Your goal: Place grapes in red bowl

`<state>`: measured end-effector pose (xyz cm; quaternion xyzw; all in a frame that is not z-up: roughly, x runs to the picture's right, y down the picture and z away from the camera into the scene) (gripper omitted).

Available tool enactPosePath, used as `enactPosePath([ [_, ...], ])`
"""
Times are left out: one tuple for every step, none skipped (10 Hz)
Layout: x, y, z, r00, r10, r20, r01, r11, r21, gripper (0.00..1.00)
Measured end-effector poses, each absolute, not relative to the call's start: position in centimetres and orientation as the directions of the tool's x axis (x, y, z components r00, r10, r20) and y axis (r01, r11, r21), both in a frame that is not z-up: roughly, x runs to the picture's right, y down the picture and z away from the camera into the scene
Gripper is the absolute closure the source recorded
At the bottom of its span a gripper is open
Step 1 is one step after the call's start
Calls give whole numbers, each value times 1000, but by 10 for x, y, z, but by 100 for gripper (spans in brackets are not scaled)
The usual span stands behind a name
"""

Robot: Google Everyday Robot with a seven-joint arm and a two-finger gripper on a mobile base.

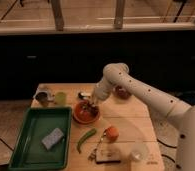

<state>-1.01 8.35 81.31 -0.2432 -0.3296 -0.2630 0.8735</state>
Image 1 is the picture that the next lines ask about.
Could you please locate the grey sponge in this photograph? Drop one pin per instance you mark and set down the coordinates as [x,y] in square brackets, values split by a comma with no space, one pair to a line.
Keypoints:
[53,138]

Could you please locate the green plastic cup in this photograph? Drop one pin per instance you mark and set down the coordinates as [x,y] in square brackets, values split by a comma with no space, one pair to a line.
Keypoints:
[60,98]

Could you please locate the clear glass cup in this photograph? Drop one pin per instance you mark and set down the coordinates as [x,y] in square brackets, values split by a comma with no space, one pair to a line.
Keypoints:
[139,152]

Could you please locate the metal fork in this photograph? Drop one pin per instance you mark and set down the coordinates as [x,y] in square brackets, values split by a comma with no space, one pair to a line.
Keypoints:
[92,155]

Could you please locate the orange fruit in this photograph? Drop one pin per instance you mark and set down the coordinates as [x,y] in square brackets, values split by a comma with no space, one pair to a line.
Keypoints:
[112,133]

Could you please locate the green chili pepper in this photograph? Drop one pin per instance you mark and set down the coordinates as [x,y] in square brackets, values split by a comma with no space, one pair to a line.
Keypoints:
[87,135]

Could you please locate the dark metal spoon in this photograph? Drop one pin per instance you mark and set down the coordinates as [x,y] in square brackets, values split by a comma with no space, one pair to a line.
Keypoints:
[84,96]

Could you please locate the dark grape bunch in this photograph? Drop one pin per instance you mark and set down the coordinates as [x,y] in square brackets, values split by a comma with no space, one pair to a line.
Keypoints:
[91,108]

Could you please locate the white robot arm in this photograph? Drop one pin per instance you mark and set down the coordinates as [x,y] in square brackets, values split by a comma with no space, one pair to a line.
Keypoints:
[178,113]

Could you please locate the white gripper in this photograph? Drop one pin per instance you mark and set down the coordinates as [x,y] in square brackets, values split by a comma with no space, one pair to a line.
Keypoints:
[100,93]

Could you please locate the dark red bowl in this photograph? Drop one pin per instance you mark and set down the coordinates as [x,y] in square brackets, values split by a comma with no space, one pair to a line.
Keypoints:
[122,93]

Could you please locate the small wooden board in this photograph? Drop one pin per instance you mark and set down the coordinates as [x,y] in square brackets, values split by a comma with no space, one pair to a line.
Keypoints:
[108,156]

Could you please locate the green plastic tray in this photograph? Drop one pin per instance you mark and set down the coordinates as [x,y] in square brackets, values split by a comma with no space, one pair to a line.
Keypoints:
[30,154]

